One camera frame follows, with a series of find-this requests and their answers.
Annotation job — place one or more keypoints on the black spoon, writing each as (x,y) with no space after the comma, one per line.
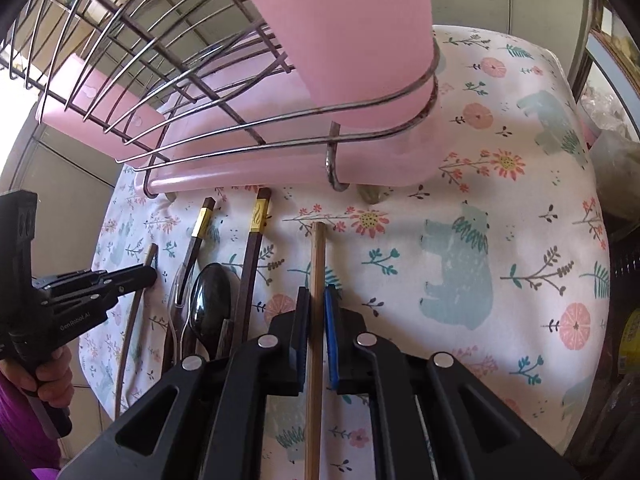
(210,308)

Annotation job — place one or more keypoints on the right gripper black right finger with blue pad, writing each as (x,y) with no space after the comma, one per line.
(403,406)

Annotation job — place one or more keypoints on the pink utensil cup right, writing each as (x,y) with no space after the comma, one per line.
(349,51)

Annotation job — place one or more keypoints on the dark chopstick gold band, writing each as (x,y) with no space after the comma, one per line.
(249,269)

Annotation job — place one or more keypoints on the purple sleeve forearm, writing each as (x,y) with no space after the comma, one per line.
(40,454)

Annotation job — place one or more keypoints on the dark chopstick yellow band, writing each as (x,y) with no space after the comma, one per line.
(195,243)

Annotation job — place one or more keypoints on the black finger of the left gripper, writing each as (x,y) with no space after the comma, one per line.
(127,280)

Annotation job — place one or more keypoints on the metal wire utensil rack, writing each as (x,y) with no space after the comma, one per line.
(32,31)

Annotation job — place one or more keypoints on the pink plastic drip tray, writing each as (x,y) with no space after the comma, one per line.
(184,115)

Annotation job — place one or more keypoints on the light wooden chopstick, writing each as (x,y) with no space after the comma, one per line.
(314,381)

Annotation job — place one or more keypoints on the floral bear tablecloth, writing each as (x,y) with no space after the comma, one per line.
(498,256)

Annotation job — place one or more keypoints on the person's left hand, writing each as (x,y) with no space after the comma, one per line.
(52,381)

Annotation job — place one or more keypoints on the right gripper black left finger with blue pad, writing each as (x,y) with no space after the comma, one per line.
(273,364)

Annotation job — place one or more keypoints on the metal shelf rack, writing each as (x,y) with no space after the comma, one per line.
(605,84)

